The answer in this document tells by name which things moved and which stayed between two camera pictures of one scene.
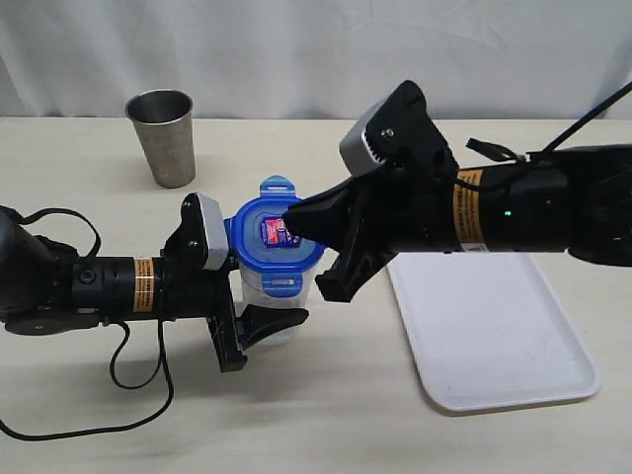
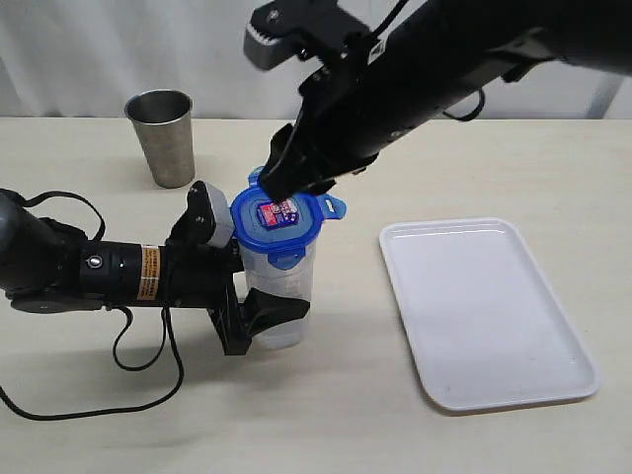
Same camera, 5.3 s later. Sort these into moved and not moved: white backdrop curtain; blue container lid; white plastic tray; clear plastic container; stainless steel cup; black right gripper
Moved: clear plastic container; blue container lid; black right gripper
Not moved: white plastic tray; stainless steel cup; white backdrop curtain
